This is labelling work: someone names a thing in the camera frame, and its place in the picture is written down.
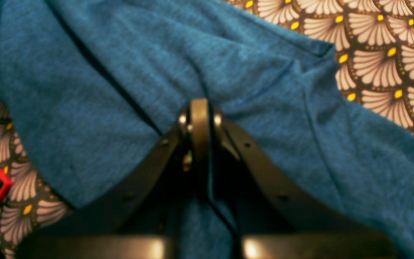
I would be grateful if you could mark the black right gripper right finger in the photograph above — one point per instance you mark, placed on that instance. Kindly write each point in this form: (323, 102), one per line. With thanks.
(274, 217)

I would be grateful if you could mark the fan-patterned table cloth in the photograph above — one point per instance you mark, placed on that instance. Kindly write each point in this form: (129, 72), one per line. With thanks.
(374, 49)

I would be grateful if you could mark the blue long-sleeve T-shirt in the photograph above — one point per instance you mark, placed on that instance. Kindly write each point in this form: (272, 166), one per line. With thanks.
(88, 83)

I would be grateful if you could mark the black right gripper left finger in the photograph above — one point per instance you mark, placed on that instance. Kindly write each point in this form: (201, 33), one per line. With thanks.
(137, 219)

